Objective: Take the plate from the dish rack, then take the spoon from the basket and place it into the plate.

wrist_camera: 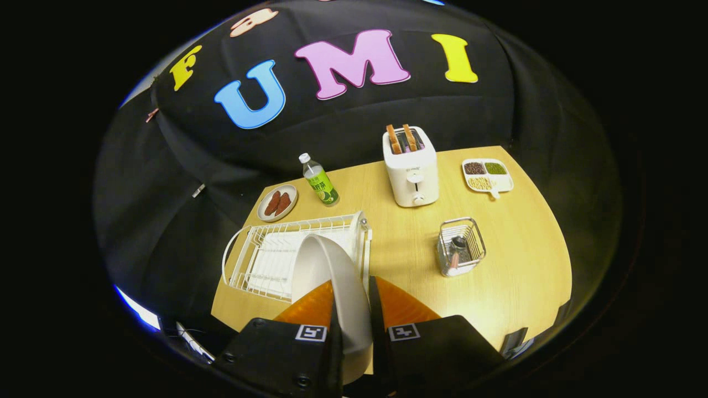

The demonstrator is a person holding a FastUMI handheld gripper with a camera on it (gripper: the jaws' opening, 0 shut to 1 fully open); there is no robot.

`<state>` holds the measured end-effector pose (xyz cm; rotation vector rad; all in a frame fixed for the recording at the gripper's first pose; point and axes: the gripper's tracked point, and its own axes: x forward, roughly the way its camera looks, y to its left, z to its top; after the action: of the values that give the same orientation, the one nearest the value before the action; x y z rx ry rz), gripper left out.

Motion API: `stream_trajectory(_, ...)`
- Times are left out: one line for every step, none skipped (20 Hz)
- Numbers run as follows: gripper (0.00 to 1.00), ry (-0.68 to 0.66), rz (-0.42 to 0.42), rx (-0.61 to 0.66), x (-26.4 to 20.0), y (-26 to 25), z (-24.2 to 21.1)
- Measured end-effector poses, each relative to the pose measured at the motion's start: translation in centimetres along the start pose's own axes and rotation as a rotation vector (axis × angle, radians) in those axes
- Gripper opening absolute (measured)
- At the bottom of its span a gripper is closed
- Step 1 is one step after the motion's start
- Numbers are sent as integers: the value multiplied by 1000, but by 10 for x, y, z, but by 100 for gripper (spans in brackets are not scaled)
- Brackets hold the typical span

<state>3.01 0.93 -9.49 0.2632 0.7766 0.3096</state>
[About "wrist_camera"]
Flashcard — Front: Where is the white ribbed drain tray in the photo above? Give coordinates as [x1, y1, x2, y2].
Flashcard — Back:
[246, 229, 357, 299]

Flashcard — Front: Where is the spoon with red-white handle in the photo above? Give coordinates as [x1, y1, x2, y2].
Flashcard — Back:
[448, 236, 468, 271]

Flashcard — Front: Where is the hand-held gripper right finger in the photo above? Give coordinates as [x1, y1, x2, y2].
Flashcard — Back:
[368, 275, 507, 398]

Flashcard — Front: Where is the green label drink bottle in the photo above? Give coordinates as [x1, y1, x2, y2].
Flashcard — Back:
[299, 153, 340, 207]

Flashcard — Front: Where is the silver wire basket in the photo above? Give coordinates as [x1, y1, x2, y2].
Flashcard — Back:
[436, 217, 487, 277]

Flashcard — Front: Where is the white plate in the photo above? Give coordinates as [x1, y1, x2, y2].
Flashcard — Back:
[290, 234, 374, 385]

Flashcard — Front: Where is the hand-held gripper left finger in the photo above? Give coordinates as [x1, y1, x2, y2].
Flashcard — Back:
[213, 279, 345, 398]

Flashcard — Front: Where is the white divided bean dish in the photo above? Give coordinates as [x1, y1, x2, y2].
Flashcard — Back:
[462, 159, 514, 200]

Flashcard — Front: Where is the white toaster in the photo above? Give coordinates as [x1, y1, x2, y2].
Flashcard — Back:
[382, 126, 440, 208]

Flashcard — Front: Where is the white wire dish rack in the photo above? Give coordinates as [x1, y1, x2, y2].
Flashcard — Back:
[221, 210, 373, 303]

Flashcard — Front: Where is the black backdrop cloth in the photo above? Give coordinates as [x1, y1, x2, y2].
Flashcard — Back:
[94, 0, 623, 332]

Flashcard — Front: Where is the small grey saucer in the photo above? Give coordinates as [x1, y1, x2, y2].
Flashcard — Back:
[257, 184, 299, 223]

